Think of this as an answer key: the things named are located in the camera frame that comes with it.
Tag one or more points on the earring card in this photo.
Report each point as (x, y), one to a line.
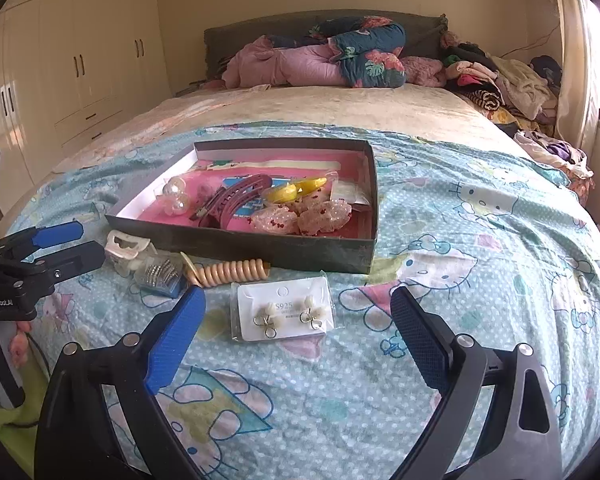
(280, 310)

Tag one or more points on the pink quilt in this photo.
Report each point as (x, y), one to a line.
(290, 67)

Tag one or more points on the cream curtain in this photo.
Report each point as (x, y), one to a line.
(572, 60)

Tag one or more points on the pink fuzzy pillow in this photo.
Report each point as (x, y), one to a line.
(425, 71)

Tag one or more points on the dark cardboard box pink inside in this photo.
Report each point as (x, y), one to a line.
(260, 245)

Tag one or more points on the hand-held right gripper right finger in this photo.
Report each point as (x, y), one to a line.
(420, 340)

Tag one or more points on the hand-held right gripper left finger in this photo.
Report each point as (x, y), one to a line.
(177, 340)

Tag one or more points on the beige bedspread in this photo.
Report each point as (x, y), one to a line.
(330, 105)

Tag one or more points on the yellow-green cloth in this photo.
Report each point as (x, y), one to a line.
(20, 445)

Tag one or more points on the small clear plastic bag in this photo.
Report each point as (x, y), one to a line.
(349, 192)

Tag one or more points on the rhinestone hair clip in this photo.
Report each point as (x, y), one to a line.
(160, 275)

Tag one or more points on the person's left hand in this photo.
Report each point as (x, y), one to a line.
(19, 350)

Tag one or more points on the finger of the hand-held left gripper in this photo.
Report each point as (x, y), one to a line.
(60, 234)
(80, 260)

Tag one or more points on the cartoon cat printed blanket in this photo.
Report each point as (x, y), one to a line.
(480, 260)

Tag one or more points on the dark floral quilt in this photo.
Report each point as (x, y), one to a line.
(370, 55)

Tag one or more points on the pink dotted hair bow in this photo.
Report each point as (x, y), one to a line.
(275, 221)
(325, 216)

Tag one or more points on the maroon hair claw clip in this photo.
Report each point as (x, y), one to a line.
(245, 192)

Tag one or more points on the pile of clothes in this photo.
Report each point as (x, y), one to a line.
(510, 85)

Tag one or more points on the white claw clip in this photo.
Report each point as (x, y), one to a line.
(125, 250)

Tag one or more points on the cream wardrobe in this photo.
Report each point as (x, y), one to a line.
(70, 60)

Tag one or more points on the floral cloth heap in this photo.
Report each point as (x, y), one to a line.
(555, 155)

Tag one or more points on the yellow hair clip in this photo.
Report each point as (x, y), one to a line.
(280, 194)
(312, 185)

